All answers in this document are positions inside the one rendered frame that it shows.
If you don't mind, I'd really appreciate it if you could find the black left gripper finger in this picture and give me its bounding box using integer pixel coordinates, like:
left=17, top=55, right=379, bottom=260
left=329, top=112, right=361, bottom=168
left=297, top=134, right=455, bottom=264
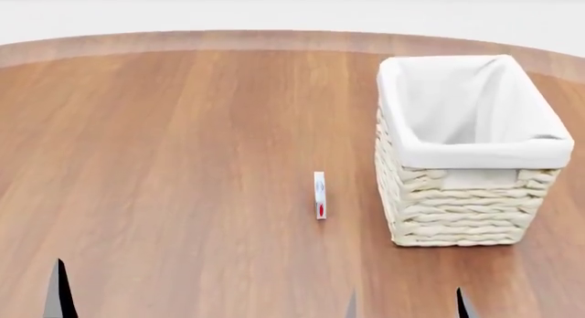
left=41, top=257, right=80, bottom=318

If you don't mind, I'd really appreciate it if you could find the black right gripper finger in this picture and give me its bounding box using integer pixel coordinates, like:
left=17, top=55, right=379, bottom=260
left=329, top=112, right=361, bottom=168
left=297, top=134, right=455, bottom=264
left=457, top=285, right=479, bottom=318
left=344, top=289, right=360, bottom=318

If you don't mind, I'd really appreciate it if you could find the cream woven wicker basket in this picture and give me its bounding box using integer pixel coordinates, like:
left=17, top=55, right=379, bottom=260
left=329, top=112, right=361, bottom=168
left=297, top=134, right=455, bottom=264
left=374, top=101, right=564, bottom=249

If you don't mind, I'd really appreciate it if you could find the white cloth basket liner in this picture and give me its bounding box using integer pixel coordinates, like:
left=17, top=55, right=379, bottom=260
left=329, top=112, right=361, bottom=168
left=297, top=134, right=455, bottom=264
left=376, top=53, right=576, bottom=189

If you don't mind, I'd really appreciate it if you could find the small white red box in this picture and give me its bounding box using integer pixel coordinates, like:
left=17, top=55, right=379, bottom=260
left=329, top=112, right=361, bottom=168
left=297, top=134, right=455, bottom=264
left=313, top=170, right=329, bottom=222

